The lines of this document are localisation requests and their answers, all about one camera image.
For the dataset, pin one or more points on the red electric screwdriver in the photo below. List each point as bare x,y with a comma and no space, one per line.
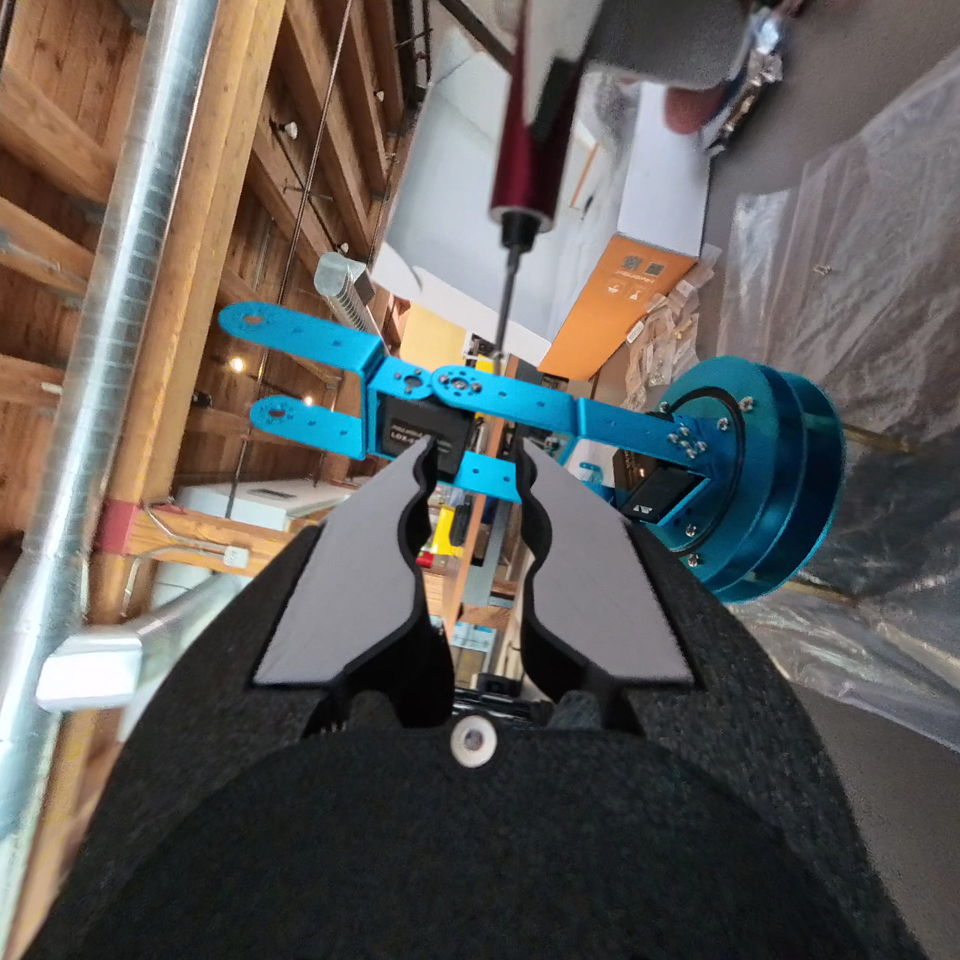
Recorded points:
525,172

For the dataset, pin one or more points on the pile of small parts bags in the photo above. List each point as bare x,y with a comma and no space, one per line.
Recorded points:
667,337

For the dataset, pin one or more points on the silver ventilation duct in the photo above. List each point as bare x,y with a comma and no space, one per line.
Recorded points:
127,262

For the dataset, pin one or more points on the orange and white cardboard box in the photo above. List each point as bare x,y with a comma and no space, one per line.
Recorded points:
622,315

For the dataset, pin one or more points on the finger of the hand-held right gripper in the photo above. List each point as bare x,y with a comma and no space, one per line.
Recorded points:
555,37

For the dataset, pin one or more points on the blue toy robot arm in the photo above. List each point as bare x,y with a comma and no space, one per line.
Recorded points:
525,409

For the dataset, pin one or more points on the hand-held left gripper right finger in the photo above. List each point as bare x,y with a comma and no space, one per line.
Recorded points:
607,600

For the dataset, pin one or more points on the crumpled silver foil bag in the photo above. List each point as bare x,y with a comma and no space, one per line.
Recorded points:
750,75

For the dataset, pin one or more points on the short spiral duct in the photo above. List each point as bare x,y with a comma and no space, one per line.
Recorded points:
345,296

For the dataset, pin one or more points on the person's right hand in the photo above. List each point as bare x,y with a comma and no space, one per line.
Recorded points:
688,112

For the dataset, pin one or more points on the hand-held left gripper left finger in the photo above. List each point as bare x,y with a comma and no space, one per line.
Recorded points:
337,600

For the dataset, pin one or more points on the clear plastic bag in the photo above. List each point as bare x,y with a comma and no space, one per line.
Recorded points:
862,262

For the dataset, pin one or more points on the grey desk with wooden edge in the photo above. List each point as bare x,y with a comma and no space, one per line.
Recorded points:
900,787

